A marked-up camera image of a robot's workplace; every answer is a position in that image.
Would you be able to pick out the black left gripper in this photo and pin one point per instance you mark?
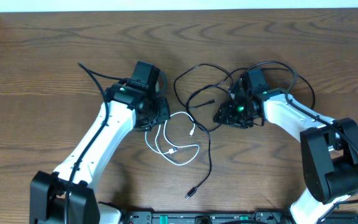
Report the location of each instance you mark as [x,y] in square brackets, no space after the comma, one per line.
[165,104]

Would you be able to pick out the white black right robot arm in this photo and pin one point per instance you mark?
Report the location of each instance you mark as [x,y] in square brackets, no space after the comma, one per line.
[329,148]

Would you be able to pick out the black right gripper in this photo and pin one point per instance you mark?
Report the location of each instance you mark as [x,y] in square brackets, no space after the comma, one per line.
[227,117]

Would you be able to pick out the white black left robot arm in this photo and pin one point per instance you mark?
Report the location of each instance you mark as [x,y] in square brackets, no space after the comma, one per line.
[67,195]

